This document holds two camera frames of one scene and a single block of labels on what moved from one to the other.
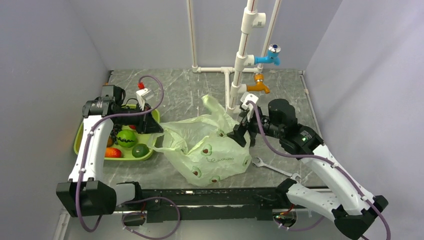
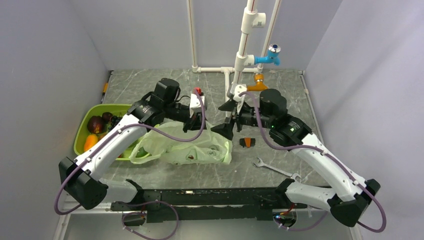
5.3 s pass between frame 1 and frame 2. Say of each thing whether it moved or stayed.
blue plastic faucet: stayed
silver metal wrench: stayed
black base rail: stayed
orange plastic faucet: stayed
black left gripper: moved
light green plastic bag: moved
